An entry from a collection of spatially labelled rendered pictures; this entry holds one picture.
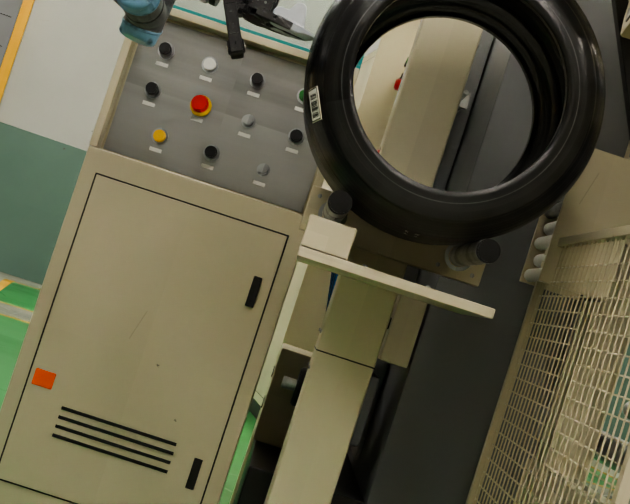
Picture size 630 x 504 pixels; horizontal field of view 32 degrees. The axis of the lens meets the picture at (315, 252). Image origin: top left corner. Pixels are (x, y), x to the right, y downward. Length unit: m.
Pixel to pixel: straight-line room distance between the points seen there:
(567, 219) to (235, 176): 0.80
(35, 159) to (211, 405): 8.76
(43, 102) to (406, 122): 9.06
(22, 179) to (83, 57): 1.35
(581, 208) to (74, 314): 1.17
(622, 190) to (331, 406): 0.76
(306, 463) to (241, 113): 0.85
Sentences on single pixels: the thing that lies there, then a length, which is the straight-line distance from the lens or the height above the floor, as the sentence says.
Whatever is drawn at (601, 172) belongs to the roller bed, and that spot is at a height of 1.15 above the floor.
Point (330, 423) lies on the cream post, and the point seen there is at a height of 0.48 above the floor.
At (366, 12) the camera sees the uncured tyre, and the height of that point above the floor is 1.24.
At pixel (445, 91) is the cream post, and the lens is 2.39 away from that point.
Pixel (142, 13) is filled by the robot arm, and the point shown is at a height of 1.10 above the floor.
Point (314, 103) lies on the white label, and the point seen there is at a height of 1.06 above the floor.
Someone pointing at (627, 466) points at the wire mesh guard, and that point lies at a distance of 1.55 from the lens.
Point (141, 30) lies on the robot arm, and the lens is 2.10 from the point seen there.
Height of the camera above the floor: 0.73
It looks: 2 degrees up
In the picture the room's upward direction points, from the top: 18 degrees clockwise
